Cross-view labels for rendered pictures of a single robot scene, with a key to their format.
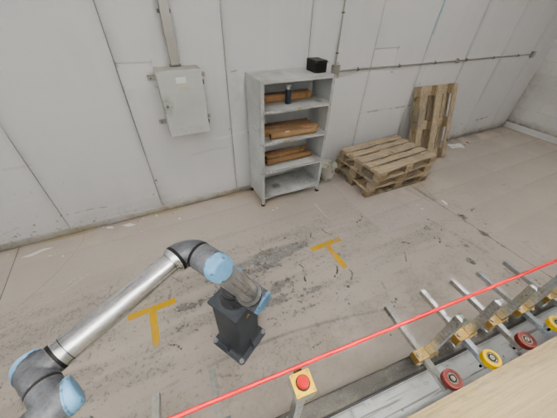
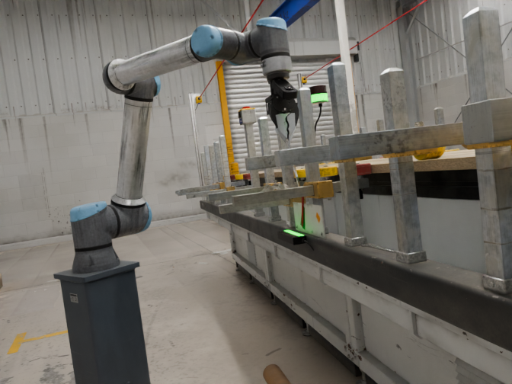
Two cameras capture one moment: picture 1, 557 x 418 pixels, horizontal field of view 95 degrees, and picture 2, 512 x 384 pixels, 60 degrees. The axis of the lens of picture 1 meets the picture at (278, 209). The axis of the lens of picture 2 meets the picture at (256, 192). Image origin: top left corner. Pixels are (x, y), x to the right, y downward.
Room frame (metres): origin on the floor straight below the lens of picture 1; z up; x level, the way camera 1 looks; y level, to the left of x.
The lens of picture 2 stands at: (0.00, 2.02, 0.93)
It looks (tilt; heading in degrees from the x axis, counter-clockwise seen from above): 3 degrees down; 278
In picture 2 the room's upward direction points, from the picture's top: 7 degrees counter-clockwise
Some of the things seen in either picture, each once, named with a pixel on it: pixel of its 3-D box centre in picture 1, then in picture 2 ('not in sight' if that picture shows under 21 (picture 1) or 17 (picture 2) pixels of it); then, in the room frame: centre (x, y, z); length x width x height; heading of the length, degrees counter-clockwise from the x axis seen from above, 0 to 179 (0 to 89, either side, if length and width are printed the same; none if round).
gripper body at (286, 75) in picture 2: not in sight; (279, 94); (0.07, 0.63, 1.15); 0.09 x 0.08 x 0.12; 112
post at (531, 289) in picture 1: (506, 311); (215, 176); (0.74, -1.25, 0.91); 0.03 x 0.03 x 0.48; 22
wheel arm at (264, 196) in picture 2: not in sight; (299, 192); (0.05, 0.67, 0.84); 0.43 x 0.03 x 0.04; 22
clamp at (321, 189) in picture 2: not in sight; (318, 189); (-0.01, 0.63, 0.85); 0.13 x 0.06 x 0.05; 112
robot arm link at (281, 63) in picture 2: not in sight; (276, 68); (0.07, 0.64, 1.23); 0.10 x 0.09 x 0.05; 22
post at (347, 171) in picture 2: not in sight; (346, 155); (-0.09, 0.84, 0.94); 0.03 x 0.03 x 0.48; 22
